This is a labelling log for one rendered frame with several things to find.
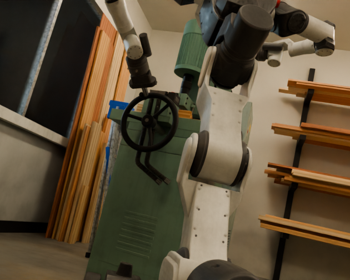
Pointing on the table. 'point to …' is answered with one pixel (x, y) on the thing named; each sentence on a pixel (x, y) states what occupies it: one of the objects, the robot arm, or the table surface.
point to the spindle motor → (191, 51)
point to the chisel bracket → (185, 102)
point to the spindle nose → (186, 84)
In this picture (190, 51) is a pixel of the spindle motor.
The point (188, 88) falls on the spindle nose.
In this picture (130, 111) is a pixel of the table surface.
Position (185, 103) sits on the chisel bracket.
